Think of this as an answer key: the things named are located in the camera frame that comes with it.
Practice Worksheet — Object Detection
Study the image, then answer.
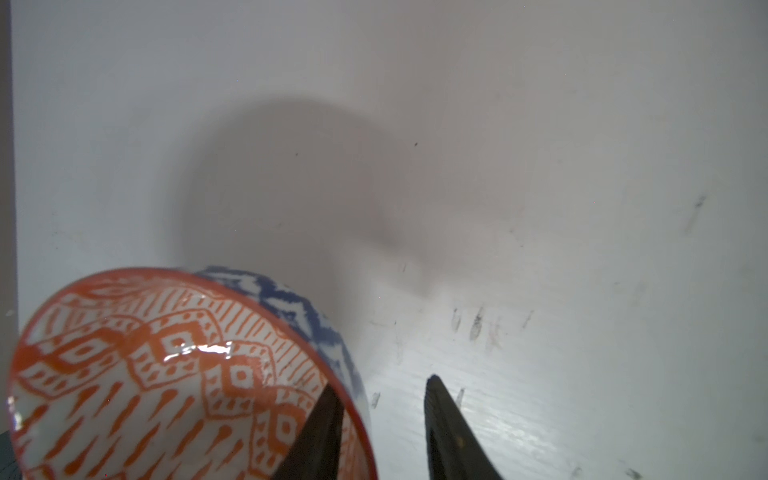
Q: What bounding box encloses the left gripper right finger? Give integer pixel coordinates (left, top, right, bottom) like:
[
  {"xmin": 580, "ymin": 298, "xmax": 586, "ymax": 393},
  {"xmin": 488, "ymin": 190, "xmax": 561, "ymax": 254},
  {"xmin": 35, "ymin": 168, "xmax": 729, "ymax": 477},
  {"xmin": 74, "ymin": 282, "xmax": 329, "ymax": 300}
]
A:
[{"xmin": 424, "ymin": 375, "xmax": 502, "ymax": 480}]

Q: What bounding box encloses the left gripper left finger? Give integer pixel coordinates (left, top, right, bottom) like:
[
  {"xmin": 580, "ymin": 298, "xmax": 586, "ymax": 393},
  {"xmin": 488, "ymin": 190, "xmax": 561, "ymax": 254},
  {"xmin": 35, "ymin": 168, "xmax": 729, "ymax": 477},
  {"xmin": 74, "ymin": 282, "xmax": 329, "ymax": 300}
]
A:
[{"xmin": 271, "ymin": 385, "xmax": 345, "ymax": 480}]

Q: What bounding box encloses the red patterned bowl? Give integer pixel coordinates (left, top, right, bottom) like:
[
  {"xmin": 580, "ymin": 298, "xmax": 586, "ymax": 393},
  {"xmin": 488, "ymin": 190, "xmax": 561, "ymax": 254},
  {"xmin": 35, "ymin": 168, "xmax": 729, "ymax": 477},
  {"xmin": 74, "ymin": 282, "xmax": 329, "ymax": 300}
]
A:
[{"xmin": 7, "ymin": 266, "xmax": 378, "ymax": 479}]

